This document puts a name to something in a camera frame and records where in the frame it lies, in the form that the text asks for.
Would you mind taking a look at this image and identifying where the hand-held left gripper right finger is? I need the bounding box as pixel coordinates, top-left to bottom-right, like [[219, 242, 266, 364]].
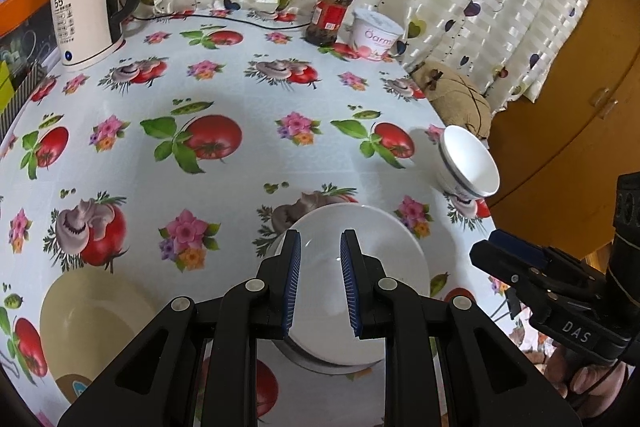
[[340, 229, 593, 427]]

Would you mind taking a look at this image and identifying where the small beige plate brown print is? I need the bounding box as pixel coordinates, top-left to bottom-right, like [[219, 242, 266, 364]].
[[40, 268, 167, 409]]

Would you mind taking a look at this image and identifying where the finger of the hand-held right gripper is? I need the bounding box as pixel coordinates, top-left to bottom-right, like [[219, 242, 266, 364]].
[[470, 241, 596, 313], [487, 229, 608, 293]]

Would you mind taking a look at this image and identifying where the chili sauce jar red lid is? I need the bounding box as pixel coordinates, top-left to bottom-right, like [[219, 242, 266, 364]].
[[306, 0, 357, 46]]

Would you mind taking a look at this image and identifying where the white yogurt cup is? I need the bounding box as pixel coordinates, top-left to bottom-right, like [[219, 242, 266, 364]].
[[350, 7, 405, 61]]

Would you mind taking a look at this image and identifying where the clear plastic storage box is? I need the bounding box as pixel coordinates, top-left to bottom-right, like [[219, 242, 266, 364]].
[[0, 12, 57, 75]]

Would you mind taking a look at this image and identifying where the wooden cabinet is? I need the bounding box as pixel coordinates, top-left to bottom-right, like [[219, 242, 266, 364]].
[[487, 0, 640, 258]]

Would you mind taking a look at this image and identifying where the black white striped box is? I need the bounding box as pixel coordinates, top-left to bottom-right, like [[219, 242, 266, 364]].
[[0, 57, 59, 138]]

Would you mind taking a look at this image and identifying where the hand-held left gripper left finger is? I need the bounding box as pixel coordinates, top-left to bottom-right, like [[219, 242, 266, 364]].
[[57, 229, 303, 427]]

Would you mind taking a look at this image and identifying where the white kettle base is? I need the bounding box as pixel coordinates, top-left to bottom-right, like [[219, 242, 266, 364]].
[[61, 32, 127, 72]]

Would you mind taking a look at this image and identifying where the black power cable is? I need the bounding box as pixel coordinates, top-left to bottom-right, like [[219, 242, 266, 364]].
[[125, 9, 315, 30]]

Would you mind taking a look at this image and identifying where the brown stuffed cushion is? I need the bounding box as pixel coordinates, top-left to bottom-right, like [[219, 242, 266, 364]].
[[410, 59, 493, 141]]

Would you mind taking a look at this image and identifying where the lime green box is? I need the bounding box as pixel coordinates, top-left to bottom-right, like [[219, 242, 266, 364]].
[[0, 61, 14, 110]]

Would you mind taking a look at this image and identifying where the printed vegetable tablecloth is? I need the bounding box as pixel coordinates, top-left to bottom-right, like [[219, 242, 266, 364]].
[[0, 9, 501, 427]]

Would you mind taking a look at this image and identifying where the person's right hand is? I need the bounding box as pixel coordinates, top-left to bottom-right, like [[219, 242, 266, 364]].
[[542, 342, 628, 408]]

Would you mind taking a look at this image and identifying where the white bowl with blue stripes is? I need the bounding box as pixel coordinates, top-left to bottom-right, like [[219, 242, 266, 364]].
[[436, 125, 500, 202]]

